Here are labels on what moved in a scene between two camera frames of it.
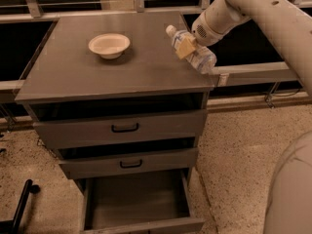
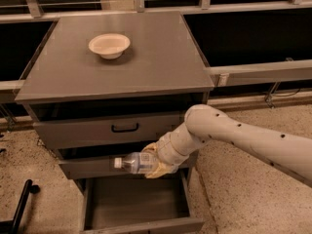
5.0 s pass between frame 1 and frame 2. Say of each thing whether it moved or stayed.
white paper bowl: stayed
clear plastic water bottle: moved
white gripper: moved
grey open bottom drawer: stayed
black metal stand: stayed
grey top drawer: stayed
